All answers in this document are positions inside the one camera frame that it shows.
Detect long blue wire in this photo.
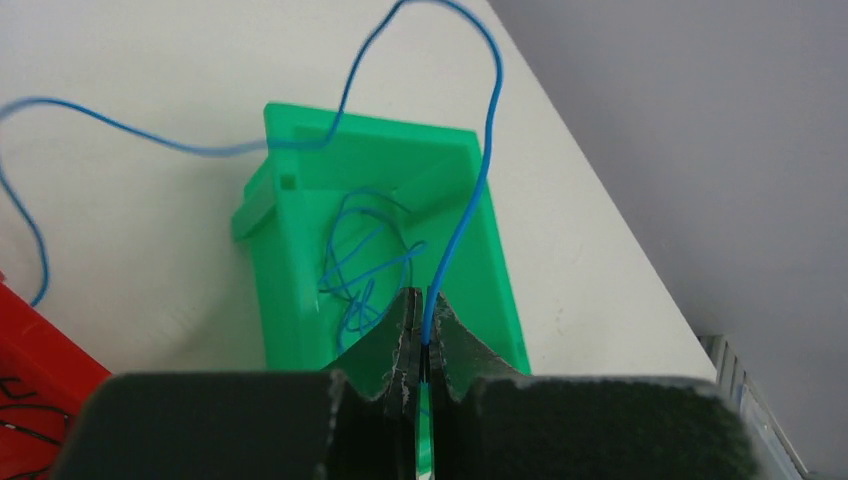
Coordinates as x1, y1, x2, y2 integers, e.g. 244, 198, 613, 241
0, 0, 505, 347

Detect green plastic bin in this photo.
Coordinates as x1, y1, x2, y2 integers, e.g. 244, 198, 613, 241
232, 103, 529, 475

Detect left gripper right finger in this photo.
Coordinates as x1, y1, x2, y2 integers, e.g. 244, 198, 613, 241
428, 298, 762, 479

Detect red plastic bin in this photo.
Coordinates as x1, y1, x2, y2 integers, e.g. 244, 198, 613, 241
1, 285, 110, 479

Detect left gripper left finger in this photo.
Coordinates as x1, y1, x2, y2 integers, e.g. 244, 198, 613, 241
52, 288, 423, 479

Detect thin black wire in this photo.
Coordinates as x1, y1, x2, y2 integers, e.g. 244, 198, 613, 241
0, 374, 74, 480

